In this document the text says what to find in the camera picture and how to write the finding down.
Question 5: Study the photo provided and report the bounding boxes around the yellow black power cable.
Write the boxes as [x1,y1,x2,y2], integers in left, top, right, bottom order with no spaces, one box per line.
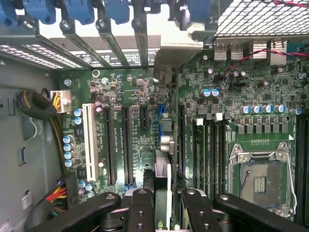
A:
[15,88,72,176]

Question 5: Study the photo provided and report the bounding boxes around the white PCI expansion slot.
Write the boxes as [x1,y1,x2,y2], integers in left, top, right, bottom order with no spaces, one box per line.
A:
[82,103,99,182]

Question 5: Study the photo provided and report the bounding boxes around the green motherboard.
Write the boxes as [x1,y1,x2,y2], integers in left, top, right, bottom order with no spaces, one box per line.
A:
[56,42,309,224]

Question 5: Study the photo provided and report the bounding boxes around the red and black wire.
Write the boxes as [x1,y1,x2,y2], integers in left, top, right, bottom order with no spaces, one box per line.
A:
[221,0,309,82]

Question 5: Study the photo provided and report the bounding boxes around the silver rear port connectors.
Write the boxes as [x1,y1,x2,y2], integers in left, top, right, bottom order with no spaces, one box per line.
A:
[213,41,286,61]

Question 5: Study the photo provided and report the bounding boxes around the short black expansion slot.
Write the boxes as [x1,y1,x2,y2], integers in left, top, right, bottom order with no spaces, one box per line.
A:
[139,105,149,129]

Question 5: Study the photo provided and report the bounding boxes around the grey metal PC case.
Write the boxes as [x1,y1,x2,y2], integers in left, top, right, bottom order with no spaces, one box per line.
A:
[0,0,309,232]

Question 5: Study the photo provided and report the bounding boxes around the vented metal slot cover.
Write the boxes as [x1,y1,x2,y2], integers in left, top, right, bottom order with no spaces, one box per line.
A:
[0,44,58,70]
[31,44,84,70]

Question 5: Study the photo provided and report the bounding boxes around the multicolour wire power plug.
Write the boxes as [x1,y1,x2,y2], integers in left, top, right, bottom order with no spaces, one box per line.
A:
[45,173,78,216]

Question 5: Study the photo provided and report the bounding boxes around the silver socket locking lever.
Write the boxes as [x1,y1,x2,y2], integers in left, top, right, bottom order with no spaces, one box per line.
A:
[286,145,297,216]

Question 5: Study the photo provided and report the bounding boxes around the blue expansion slot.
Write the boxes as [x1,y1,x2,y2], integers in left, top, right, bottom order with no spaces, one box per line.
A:
[158,103,169,148]

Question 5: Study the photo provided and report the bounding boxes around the long black expansion slot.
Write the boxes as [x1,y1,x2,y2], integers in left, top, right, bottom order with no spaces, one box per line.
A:
[120,106,135,186]
[179,103,187,174]
[102,106,116,186]

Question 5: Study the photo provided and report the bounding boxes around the CPU socket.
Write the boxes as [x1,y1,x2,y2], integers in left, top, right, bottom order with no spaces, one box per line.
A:
[228,142,298,218]

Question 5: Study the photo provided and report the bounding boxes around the teal rear port connector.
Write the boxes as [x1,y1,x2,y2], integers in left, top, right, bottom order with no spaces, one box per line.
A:
[286,40,309,58]

